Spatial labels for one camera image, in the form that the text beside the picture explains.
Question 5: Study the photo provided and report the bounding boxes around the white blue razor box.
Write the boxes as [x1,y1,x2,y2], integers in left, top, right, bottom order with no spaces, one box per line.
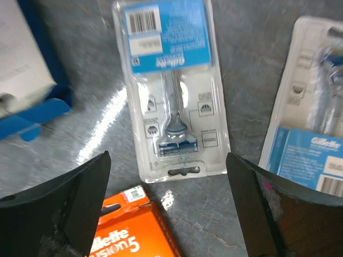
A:
[1,1,73,141]

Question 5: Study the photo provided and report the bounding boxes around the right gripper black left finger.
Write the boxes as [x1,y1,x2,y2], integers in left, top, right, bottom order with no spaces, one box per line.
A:
[1,152,111,256]

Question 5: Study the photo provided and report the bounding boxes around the orange Gillette Fusion5 box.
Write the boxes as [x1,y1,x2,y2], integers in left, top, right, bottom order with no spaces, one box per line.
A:
[89,185,183,257]

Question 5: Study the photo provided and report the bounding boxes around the clear blister razor pack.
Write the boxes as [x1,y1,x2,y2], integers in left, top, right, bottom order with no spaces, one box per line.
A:
[259,16,342,197]
[112,1,230,183]

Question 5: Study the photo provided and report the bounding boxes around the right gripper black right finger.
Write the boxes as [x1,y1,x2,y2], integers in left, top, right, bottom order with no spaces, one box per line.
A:
[226,153,342,256]

